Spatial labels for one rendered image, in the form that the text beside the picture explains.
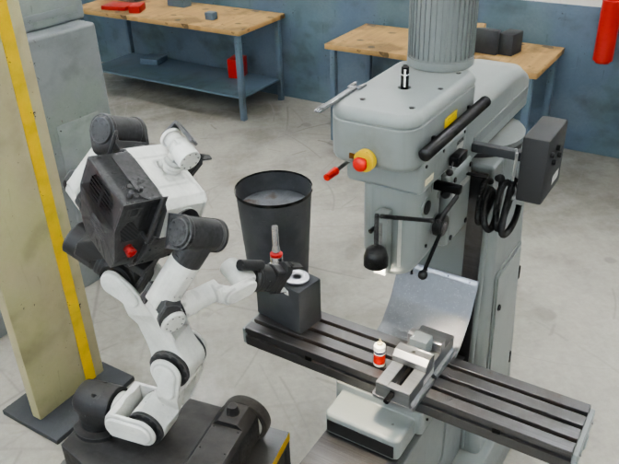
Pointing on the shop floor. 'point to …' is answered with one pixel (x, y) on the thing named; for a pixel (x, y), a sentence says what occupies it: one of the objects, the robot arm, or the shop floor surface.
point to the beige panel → (39, 254)
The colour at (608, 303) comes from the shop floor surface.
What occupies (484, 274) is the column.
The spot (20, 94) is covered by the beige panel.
